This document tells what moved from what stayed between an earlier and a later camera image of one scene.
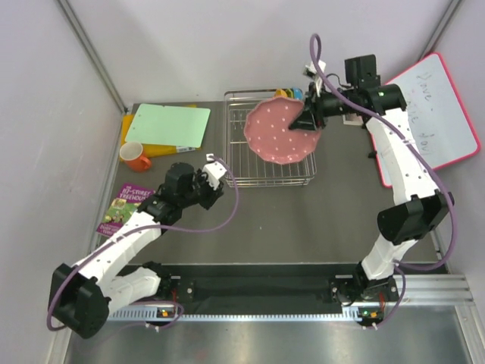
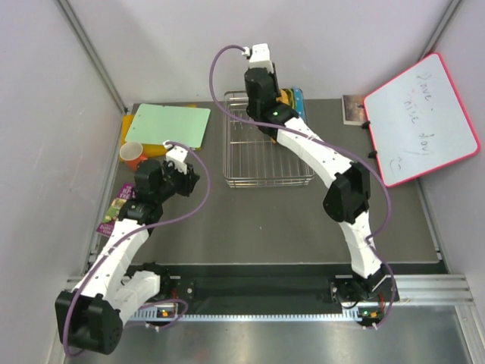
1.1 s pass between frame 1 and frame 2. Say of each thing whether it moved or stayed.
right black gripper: moved
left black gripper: moved
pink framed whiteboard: stayed
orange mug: stayed
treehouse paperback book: stayed
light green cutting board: stayed
